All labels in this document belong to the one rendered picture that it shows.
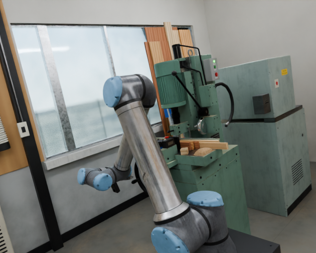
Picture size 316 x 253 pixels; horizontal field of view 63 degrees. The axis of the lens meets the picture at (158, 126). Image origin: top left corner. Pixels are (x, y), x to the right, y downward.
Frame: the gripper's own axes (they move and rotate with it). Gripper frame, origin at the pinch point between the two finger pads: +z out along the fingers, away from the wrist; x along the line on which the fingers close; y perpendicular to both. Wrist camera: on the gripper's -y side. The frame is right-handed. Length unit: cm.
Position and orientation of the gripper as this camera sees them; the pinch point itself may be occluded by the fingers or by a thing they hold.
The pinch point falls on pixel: (131, 177)
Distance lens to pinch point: 171.5
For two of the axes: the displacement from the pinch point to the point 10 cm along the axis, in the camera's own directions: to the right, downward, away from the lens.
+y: 0.6, -9.9, 0.9
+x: -7.0, 0.2, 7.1
